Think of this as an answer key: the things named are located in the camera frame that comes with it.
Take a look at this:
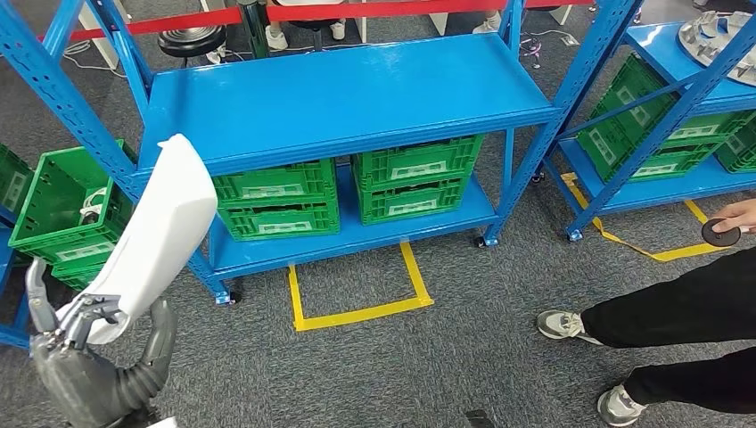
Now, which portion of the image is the white cable bundle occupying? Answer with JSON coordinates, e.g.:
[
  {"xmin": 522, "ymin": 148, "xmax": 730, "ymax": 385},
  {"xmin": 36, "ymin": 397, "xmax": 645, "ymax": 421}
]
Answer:
[{"xmin": 79, "ymin": 187, "xmax": 111, "ymax": 226}]

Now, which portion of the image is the white plastic panel part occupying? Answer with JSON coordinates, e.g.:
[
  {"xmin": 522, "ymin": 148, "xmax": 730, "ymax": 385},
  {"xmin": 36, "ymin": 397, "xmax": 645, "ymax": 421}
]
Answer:
[{"xmin": 55, "ymin": 134, "xmax": 219, "ymax": 347}]

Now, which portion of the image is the white floor cable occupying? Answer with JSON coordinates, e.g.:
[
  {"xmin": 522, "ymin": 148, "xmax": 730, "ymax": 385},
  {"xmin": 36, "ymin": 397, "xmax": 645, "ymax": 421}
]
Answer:
[{"xmin": 62, "ymin": 37, "xmax": 128, "ymax": 79}]

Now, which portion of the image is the black round disc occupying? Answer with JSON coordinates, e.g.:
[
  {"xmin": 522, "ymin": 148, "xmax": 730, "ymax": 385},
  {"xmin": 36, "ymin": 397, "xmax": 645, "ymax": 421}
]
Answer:
[{"xmin": 701, "ymin": 218, "xmax": 743, "ymax": 248}]

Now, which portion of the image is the black ringed round stool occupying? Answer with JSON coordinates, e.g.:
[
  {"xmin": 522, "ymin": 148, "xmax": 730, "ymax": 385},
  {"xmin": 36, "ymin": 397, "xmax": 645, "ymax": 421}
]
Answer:
[{"xmin": 157, "ymin": 25, "xmax": 227, "ymax": 69}]

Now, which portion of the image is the blue metal shelf rack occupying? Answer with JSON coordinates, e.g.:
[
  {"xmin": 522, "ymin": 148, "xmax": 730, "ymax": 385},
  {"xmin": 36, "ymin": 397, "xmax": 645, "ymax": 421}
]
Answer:
[
  {"xmin": 0, "ymin": 206, "xmax": 30, "ymax": 350},
  {"xmin": 0, "ymin": 0, "xmax": 645, "ymax": 307},
  {"xmin": 543, "ymin": 0, "xmax": 756, "ymax": 243}
]

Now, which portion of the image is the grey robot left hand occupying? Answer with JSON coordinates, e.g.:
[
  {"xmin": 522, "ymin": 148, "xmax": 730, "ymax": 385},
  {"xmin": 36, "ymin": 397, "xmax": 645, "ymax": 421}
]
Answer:
[{"xmin": 24, "ymin": 257, "xmax": 178, "ymax": 428}]

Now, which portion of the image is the red barrier belt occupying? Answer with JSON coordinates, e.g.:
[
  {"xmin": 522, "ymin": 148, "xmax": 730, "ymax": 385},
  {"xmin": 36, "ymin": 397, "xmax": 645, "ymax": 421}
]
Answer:
[
  {"xmin": 37, "ymin": 6, "xmax": 243, "ymax": 43},
  {"xmin": 266, "ymin": 0, "xmax": 595, "ymax": 23}
]

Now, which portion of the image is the person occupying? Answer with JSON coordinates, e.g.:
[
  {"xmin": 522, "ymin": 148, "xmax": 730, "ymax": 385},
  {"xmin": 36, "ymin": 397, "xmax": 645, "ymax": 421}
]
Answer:
[
  {"xmin": 536, "ymin": 199, "xmax": 756, "ymax": 428},
  {"xmin": 264, "ymin": 0, "xmax": 349, "ymax": 52},
  {"xmin": 472, "ymin": 10, "xmax": 503, "ymax": 35}
]

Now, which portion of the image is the green plastic crate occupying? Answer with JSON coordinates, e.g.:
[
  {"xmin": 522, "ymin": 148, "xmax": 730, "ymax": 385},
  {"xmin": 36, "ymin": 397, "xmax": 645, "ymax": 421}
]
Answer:
[
  {"xmin": 357, "ymin": 176, "xmax": 473, "ymax": 226},
  {"xmin": 714, "ymin": 118, "xmax": 756, "ymax": 174},
  {"xmin": 577, "ymin": 106, "xmax": 727, "ymax": 181},
  {"xmin": 8, "ymin": 140, "xmax": 138, "ymax": 267},
  {"xmin": 596, "ymin": 53, "xmax": 756, "ymax": 143},
  {"xmin": 50, "ymin": 259, "xmax": 111, "ymax": 292},
  {"xmin": 352, "ymin": 134, "xmax": 486, "ymax": 192},
  {"xmin": 217, "ymin": 199, "xmax": 342, "ymax": 243},
  {"xmin": 212, "ymin": 158, "xmax": 338, "ymax": 205},
  {"xmin": 0, "ymin": 144, "xmax": 35, "ymax": 215}
]

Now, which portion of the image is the black barrier stanchion post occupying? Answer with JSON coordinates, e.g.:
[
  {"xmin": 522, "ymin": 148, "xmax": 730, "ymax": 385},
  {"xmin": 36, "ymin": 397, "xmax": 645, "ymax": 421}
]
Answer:
[{"xmin": 237, "ymin": 0, "xmax": 272, "ymax": 61}]

